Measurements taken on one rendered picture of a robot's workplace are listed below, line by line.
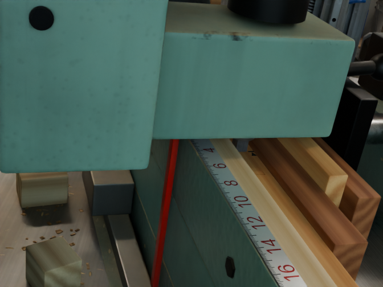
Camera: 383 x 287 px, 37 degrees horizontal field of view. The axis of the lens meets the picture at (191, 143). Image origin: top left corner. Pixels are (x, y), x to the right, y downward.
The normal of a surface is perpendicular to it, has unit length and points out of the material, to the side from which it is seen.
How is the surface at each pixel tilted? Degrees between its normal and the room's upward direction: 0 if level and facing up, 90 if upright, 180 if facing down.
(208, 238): 90
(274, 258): 0
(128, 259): 0
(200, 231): 90
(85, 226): 0
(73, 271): 90
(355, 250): 90
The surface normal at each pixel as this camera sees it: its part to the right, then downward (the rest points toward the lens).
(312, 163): -0.95, 0.01
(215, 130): 0.29, 0.47
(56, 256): 0.14, -0.88
